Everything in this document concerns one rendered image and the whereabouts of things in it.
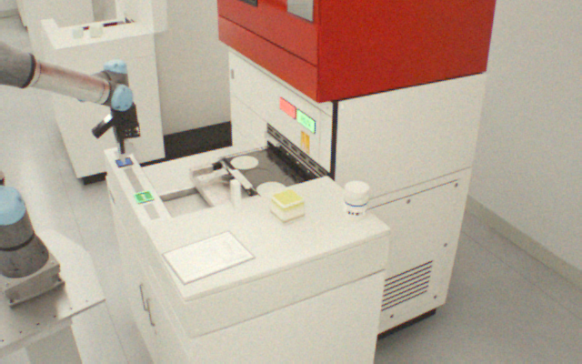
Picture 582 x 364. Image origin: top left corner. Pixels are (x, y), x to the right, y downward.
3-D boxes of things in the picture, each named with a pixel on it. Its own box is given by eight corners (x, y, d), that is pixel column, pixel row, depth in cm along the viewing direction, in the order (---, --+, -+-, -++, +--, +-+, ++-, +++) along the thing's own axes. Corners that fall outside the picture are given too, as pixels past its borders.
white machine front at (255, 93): (235, 123, 256) (233, 38, 237) (333, 210, 193) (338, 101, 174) (229, 125, 255) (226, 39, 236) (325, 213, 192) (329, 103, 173)
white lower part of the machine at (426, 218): (350, 231, 324) (359, 98, 285) (443, 316, 261) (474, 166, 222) (237, 267, 295) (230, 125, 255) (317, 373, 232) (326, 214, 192)
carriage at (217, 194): (209, 175, 209) (209, 167, 207) (252, 224, 181) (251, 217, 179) (189, 179, 205) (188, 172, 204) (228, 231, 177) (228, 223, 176)
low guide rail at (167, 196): (274, 170, 218) (274, 164, 216) (275, 173, 216) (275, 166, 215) (148, 203, 197) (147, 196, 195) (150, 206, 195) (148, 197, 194)
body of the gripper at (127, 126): (141, 138, 188) (137, 106, 183) (116, 144, 185) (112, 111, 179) (135, 130, 194) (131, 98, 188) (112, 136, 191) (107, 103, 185)
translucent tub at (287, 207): (291, 207, 169) (291, 187, 165) (305, 218, 163) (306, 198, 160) (269, 214, 165) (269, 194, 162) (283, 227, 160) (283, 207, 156)
